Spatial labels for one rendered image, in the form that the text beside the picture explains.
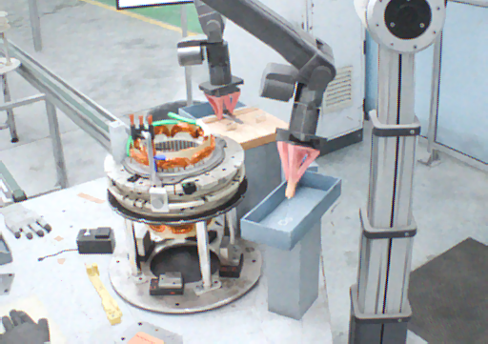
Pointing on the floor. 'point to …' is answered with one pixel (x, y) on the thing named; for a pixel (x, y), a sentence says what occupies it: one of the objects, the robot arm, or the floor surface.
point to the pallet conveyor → (99, 131)
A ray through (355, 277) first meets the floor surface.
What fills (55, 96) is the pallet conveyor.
